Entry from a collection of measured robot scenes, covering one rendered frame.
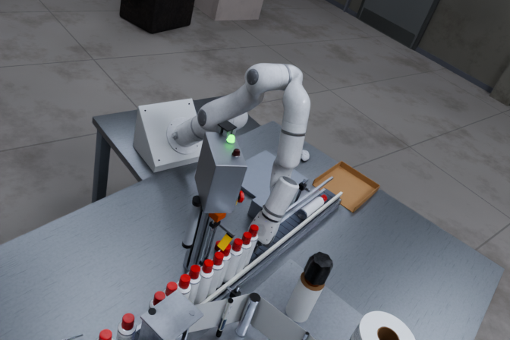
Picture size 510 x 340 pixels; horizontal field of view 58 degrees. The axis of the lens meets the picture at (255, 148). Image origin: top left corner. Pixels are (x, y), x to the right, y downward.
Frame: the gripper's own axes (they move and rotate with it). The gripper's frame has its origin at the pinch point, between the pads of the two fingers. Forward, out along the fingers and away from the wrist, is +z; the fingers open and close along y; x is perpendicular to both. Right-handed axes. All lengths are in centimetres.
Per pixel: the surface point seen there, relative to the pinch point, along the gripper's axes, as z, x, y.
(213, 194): -29, -44, -3
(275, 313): -0.6, -26.9, 26.4
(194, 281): 2.7, -37.8, 1.0
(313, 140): 6, 261, -90
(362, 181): -24, 98, 4
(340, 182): -19, 86, -4
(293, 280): 4.1, 7.3, 18.5
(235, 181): -35, -42, 0
